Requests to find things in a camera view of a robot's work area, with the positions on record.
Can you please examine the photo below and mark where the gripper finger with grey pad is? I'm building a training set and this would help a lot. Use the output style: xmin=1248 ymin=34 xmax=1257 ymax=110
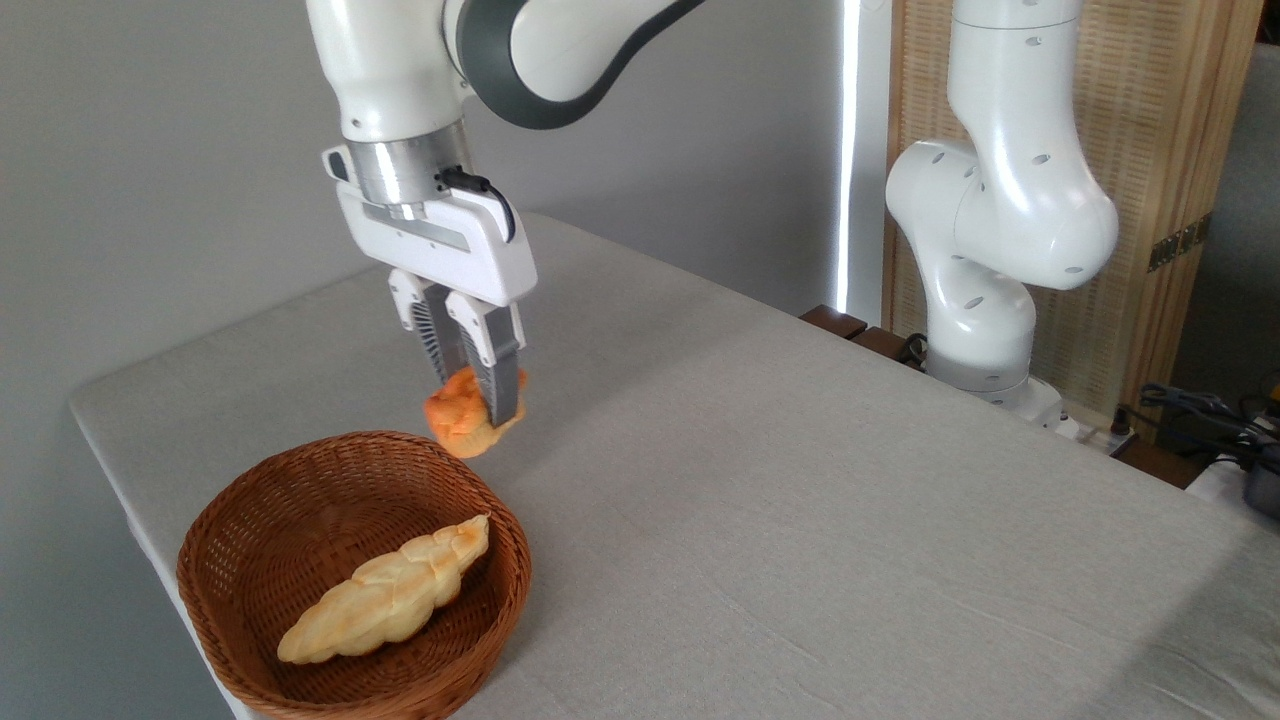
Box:
xmin=445 ymin=290 xmax=527 ymax=427
xmin=388 ymin=267 xmax=467 ymax=386

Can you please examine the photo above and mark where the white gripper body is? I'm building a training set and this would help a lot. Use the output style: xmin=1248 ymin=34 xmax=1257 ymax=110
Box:
xmin=322 ymin=145 xmax=539 ymax=308

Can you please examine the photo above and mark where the round orange bread bun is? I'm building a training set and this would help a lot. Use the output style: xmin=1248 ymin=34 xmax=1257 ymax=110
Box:
xmin=423 ymin=366 xmax=529 ymax=460

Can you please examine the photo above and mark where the long braided bread loaf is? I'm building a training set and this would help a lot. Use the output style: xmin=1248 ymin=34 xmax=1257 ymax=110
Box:
xmin=277 ymin=514 xmax=492 ymax=665

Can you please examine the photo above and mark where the brown wicker basket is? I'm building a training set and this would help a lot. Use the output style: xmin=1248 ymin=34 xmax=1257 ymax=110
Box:
xmin=177 ymin=431 xmax=533 ymax=720

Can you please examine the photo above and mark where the dark brown wooden block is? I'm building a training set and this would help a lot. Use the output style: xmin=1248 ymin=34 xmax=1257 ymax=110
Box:
xmin=800 ymin=304 xmax=926 ymax=373

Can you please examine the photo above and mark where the grey tablecloth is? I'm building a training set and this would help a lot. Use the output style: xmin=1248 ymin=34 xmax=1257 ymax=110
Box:
xmin=68 ymin=212 xmax=1280 ymax=720

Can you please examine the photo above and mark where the white power strip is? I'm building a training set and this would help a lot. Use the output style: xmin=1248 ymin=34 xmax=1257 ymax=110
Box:
xmin=1058 ymin=415 xmax=1139 ymax=456

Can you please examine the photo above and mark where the wooden folding screen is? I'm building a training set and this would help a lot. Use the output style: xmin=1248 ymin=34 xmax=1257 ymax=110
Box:
xmin=882 ymin=0 xmax=1265 ymax=426

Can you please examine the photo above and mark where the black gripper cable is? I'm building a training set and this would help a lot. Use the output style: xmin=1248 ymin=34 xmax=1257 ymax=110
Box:
xmin=437 ymin=167 xmax=518 ymax=244

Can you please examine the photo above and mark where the black cable bundle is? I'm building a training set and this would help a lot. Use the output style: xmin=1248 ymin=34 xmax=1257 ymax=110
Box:
xmin=1112 ymin=383 xmax=1280 ymax=471

